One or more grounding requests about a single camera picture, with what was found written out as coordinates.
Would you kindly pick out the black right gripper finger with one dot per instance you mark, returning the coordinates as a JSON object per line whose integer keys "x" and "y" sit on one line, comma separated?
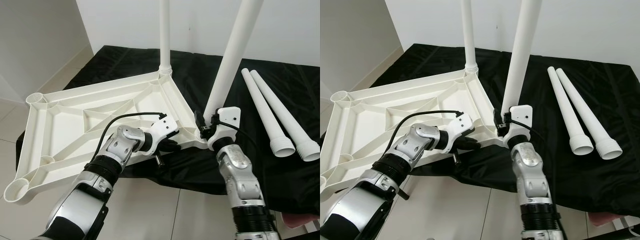
{"x": 215, "y": 119}
{"x": 497, "y": 119}
{"x": 508, "y": 117}
{"x": 199, "y": 121}

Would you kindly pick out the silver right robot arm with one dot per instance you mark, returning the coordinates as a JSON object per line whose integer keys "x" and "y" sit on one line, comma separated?
{"x": 242, "y": 185}
{"x": 535, "y": 185}

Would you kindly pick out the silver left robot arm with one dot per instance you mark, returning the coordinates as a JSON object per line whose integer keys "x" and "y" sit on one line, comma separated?
{"x": 395, "y": 155}
{"x": 107, "y": 155}

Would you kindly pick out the black tablecloth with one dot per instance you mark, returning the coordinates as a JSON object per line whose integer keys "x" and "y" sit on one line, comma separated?
{"x": 280, "y": 190}
{"x": 590, "y": 185}

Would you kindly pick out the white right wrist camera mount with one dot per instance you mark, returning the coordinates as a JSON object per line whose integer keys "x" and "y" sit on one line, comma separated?
{"x": 521, "y": 120}
{"x": 227, "y": 122}

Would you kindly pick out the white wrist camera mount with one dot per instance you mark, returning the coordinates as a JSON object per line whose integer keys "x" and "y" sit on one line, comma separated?
{"x": 162, "y": 129}
{"x": 227, "y": 122}
{"x": 457, "y": 127}
{"x": 521, "y": 120}

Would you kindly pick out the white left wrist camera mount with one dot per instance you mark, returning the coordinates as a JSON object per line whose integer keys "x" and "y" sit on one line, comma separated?
{"x": 457, "y": 127}
{"x": 162, "y": 129}

